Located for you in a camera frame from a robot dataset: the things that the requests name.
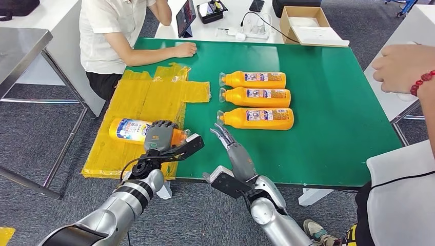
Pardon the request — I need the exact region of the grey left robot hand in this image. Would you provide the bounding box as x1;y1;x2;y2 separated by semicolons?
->
143;119;179;152

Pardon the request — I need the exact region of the standing person's hand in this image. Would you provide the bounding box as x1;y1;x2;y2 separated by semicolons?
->
371;44;435;95

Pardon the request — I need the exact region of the seated person's right hand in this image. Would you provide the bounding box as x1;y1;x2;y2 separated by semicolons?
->
174;42;198;58

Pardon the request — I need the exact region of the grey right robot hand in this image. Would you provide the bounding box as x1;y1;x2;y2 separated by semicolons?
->
210;122;258;182

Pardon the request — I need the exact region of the orange detergent bottle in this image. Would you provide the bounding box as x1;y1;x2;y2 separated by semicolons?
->
219;87;292;108
216;107;295;131
219;71;287;89
108;117;192;147

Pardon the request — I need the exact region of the dark tablet on stand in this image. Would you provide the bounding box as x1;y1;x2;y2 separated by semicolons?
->
176;0;197;38

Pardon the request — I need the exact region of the white table with steel legs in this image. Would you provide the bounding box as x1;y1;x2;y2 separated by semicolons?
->
363;4;435;147

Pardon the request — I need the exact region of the black tray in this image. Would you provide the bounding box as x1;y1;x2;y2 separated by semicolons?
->
196;0;229;25

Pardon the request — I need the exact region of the yellow plastic wrapped sheet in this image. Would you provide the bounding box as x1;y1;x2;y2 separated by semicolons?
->
81;63;212;180

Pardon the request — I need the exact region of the white table leg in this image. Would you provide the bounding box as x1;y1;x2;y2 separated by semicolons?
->
298;188;335;207
156;181;173;200

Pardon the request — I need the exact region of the white charger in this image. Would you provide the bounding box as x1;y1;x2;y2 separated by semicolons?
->
227;28;247;42

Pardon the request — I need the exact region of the white desk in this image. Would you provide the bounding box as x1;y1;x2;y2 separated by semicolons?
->
154;0;341;45
0;0;107;118

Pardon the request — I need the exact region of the seated person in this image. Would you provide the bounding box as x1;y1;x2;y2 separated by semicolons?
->
79;0;198;101

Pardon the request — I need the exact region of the white box lid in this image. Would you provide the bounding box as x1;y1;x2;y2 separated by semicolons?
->
290;26;350;47

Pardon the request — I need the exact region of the open cardboard box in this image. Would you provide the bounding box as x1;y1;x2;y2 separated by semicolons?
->
280;6;350;48

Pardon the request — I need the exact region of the white foam insert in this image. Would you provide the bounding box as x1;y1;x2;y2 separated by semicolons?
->
289;17;321;28

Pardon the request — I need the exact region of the standing person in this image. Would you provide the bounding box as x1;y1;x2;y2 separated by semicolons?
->
302;42;435;246

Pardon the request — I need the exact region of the black bag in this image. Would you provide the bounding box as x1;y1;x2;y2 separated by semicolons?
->
0;0;41;22

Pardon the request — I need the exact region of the yellow plastic scrap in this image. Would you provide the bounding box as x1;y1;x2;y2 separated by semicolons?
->
0;227;16;246

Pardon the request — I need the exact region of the red bead bracelet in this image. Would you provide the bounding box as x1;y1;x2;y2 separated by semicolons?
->
410;69;435;97

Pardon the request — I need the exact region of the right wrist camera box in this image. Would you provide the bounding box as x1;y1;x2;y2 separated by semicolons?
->
203;166;252;200

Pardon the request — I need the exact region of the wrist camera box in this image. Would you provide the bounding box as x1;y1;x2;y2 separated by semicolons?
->
203;166;252;200
178;133;205;158

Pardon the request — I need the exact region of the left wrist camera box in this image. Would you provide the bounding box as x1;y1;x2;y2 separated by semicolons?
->
178;133;205;158

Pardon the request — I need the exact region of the blue metal frame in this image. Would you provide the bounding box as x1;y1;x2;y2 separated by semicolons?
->
384;0;419;17

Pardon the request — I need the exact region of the black cable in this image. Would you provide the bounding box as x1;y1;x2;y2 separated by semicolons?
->
240;11;301;45

